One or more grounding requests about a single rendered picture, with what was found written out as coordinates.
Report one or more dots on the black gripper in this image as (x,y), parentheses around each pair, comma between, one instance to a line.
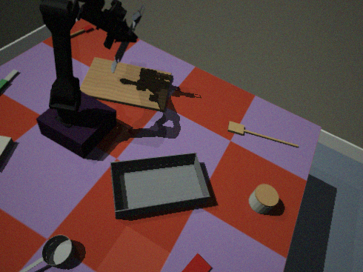
(117,32)

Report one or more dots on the wooden board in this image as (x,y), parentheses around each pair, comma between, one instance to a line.
(128,85)

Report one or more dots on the dark grey frying pan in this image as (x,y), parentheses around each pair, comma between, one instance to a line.
(57,252)

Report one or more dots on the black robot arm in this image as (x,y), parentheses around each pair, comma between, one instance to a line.
(59,16)

